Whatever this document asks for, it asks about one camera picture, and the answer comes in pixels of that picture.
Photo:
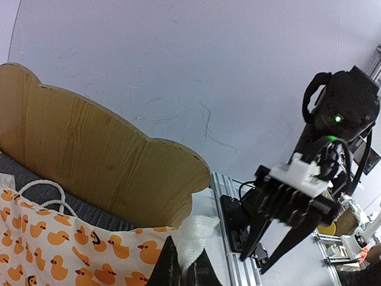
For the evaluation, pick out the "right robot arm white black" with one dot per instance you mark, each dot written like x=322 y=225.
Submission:
x=337 y=108

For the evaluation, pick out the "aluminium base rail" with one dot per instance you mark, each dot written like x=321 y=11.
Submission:
x=226 y=196

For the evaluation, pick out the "grey bed mat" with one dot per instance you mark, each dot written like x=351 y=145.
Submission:
x=55 y=198

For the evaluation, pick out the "wooden pet bed frame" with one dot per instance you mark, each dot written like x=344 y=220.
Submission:
x=95 y=154

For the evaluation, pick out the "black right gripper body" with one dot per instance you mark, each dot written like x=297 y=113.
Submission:
x=293 y=208

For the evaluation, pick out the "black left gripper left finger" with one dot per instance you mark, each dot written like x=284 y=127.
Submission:
x=167 y=269

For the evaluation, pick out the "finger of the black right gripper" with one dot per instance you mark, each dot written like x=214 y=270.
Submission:
x=258 y=224
x=291 y=240

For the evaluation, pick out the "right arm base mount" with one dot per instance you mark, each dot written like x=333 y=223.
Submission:
x=238 y=214

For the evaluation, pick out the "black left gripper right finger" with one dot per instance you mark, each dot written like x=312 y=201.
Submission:
x=201 y=273

